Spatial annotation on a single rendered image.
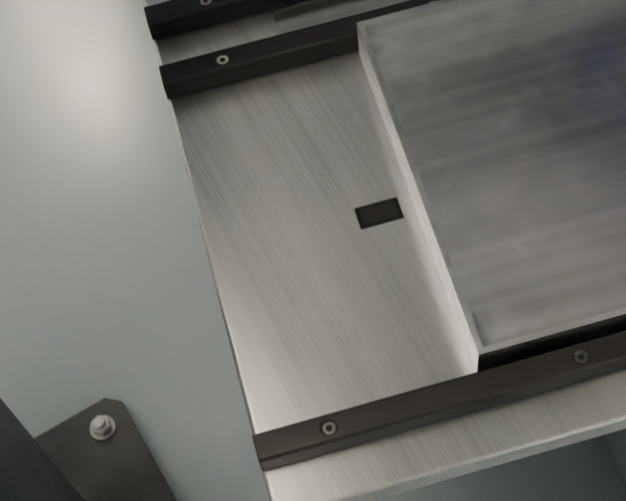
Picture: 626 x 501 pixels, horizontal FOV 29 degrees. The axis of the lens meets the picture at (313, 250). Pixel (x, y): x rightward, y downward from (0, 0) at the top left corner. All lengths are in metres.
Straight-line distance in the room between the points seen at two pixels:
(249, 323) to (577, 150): 0.25
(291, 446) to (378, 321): 0.10
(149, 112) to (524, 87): 1.19
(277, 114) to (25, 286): 1.06
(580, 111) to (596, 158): 0.04
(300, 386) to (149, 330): 1.04
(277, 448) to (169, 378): 1.03
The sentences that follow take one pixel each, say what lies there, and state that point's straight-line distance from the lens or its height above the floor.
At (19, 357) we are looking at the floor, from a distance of 1.80.
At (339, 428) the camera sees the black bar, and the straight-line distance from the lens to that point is 0.71.
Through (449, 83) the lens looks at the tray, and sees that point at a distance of 0.85.
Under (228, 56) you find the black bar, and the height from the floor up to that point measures 0.90.
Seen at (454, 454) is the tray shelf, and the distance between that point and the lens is 0.72.
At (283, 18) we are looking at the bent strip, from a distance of 0.89.
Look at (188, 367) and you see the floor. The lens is 1.73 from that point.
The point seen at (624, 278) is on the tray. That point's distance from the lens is 0.78.
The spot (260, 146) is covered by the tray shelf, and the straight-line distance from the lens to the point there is 0.83.
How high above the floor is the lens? 1.56
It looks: 61 degrees down
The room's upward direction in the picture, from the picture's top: 10 degrees counter-clockwise
